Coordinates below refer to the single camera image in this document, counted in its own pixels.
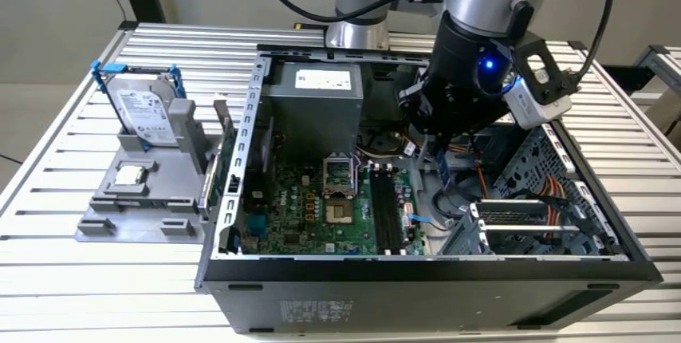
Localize green graphics card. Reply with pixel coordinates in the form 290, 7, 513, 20
198, 93, 239, 217

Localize small silver wrist bracket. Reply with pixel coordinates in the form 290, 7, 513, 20
398, 81, 427, 100

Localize RAM slot white clips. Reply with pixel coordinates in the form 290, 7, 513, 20
386, 162, 409, 256
371, 162, 393, 256

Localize black PC case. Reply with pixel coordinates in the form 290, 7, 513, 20
193, 41, 664, 336

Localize coloured wire bundle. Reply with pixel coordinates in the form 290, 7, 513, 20
535, 176, 569, 229

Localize thin orange wire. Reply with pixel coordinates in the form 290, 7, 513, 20
475, 161, 490, 200

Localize white box wrist camera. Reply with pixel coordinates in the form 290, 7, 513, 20
502, 77, 574, 131

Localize wire locking lever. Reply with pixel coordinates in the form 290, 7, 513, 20
350, 159, 371, 199

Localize grey perforated disk cage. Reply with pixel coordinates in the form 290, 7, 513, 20
439, 197, 613, 257

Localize black case fan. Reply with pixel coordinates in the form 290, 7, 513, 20
247, 117, 277, 184

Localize green motherboard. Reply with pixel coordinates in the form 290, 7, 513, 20
237, 158, 427, 257

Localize grey parts rack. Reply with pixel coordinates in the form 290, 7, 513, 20
74, 97, 223, 244

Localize metal socket cover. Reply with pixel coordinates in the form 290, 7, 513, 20
322, 151, 355, 197

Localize round black speaker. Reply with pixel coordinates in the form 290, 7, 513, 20
366, 129, 410, 156

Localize silver CPU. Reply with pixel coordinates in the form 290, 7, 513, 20
114, 164, 145, 184

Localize grey power supply unit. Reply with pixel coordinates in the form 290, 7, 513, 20
259, 61, 366, 160

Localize silver metal disk bay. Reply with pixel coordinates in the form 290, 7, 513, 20
409, 65, 539, 169

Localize aluminium side table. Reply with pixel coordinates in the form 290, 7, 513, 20
630, 43, 681, 107

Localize hard disk in blue carrier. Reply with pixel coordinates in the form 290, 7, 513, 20
90, 58, 187, 153

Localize black camera bracket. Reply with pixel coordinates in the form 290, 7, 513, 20
513, 34, 582, 105

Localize CPU socket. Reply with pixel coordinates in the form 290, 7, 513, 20
322, 198, 355, 225

